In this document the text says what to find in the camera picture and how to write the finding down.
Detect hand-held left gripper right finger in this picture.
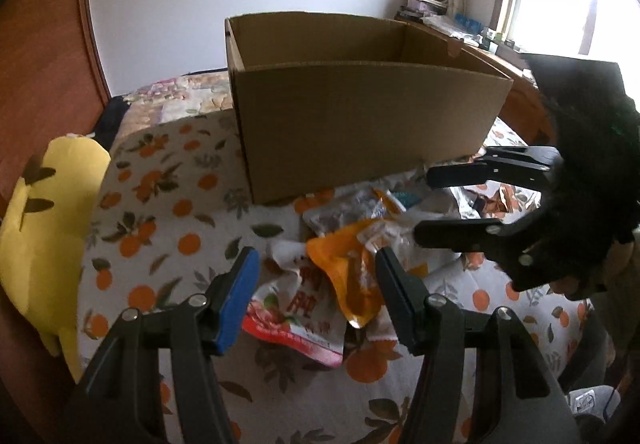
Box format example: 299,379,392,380
375,246,583,444

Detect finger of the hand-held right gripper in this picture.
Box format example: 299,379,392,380
427,146,563,191
414,204,566,293

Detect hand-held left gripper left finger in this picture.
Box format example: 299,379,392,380
60,246,262,444

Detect teal snack packet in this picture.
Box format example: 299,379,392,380
392,191,423,210

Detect orange snack packet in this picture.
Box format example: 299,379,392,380
306,219,401,329

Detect red white snack packet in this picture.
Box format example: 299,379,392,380
242,244,346,367

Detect brown cardboard box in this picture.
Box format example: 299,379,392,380
224,11,515,206

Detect person's right hand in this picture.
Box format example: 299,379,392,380
562,236,640,299

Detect silver foil snack packet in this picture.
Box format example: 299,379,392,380
450,184,493,220

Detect brown foil snack packet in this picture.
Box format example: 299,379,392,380
487,184,543,220

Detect clear grey snack packet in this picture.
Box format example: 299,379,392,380
301,189,406,240

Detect orange fruit print bedsheet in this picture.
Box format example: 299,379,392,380
75,114,611,444

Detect pile of books and boxes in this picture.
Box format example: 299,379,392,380
395,0,531,55

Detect yellow plush toy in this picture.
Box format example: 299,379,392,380
0,134,112,382

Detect floral patchwork quilt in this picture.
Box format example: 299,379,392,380
122,71,236,135

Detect dark cloth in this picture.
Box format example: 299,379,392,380
95,94,132,150

